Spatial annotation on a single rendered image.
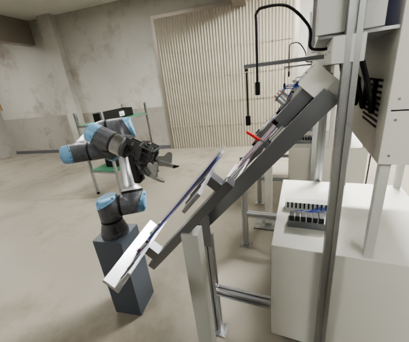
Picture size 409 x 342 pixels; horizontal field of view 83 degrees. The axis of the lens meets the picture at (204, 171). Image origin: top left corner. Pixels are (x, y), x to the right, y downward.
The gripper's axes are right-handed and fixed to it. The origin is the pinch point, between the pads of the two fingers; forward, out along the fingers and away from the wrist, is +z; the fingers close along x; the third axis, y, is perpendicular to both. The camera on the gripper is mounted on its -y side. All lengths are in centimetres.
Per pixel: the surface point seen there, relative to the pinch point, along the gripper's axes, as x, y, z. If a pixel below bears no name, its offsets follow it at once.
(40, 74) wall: 385, -135, -437
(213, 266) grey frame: 11, -42, 32
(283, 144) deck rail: 10.6, 24.6, 31.7
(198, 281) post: -13.2, -27.8, 25.0
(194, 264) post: -13.3, -21.1, 21.1
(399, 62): 7, 58, 47
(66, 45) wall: 386, -52, -379
